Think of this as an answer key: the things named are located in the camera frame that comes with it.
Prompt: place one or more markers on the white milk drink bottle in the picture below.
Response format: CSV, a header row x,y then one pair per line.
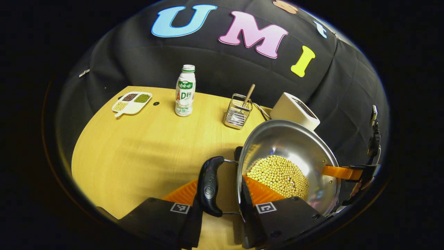
x,y
185,93

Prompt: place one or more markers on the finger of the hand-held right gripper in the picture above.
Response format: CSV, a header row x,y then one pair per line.
x,y
341,172
360,192

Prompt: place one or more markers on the white toaster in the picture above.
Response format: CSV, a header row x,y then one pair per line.
x,y
293,109

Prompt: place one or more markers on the white divided bean dish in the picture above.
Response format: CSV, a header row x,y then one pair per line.
x,y
131,102

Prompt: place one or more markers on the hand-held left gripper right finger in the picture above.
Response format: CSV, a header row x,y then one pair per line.
x,y
251,222

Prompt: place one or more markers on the white cloth clip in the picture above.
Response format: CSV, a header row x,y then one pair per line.
x,y
84,73

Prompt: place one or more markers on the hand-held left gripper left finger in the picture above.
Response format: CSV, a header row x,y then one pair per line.
x,y
190,225

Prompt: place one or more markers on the black backdrop cloth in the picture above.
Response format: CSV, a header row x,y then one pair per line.
x,y
225,66

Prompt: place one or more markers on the pile of soybeans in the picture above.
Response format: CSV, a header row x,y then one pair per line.
x,y
277,177

